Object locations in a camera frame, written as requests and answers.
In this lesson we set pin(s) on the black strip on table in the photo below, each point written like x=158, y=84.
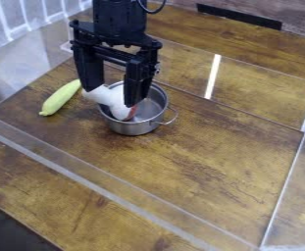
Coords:
x=240, y=17

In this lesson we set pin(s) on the yellow-green toy corn cob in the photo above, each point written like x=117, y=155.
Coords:
x=59, y=98

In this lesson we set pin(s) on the clear acrylic enclosure wall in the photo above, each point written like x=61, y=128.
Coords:
x=212, y=183

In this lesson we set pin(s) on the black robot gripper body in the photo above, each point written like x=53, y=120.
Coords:
x=118, y=25

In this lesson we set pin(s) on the small stainless steel pot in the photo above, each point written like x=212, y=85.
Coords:
x=154, y=113

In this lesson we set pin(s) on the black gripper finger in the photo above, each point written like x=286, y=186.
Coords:
x=138, y=80
x=90, y=68

